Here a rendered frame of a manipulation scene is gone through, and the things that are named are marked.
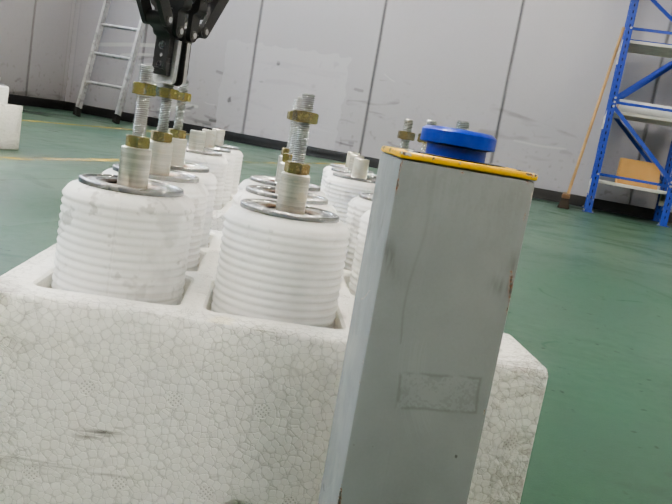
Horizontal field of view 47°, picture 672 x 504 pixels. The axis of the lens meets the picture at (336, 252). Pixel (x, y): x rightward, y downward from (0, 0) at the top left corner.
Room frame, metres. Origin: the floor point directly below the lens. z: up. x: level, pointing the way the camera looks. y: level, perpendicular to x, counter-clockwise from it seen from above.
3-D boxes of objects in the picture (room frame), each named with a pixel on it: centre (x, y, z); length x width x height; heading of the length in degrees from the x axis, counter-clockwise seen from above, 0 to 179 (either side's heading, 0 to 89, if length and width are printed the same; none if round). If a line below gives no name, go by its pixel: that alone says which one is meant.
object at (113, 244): (0.57, 0.16, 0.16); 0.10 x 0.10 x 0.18
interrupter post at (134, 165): (0.57, 0.16, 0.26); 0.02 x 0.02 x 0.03
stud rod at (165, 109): (0.68, 0.17, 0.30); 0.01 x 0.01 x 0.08
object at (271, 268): (0.58, 0.04, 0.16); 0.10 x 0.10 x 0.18
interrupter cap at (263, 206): (0.58, 0.04, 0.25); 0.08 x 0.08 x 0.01
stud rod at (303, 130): (0.58, 0.04, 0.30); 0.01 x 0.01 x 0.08
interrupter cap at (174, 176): (0.68, 0.17, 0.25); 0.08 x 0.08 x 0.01
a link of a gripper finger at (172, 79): (0.68, 0.17, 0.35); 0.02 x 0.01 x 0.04; 69
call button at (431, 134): (0.42, -0.05, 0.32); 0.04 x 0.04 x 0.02
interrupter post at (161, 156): (0.68, 0.17, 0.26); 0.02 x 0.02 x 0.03
